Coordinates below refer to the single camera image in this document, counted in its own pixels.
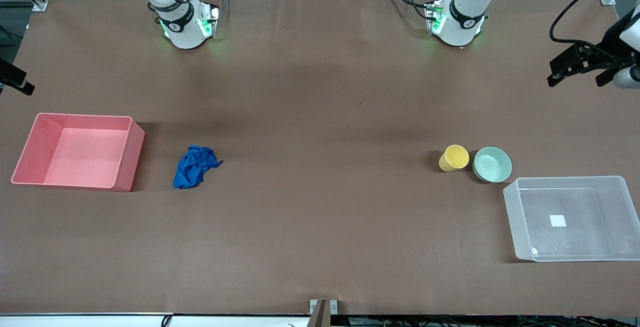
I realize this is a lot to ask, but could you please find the blue cloth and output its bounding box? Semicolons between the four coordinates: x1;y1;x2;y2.
173;145;224;190

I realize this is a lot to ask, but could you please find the yellow plastic cup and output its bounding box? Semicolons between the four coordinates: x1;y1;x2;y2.
438;144;470;173

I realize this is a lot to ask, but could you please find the long black arm cable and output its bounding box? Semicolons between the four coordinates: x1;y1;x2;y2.
549;0;640;64

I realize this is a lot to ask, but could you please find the metal table edge bracket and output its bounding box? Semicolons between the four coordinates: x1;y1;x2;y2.
308;298;339;327

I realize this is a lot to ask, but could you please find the clear plastic box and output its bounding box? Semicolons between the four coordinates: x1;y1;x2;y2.
502;175;640;263

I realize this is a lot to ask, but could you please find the pink plastic box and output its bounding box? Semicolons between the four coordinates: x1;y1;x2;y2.
11;112;146;193

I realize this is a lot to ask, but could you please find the mint green bowl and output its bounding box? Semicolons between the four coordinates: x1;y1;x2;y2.
472;146;513;184

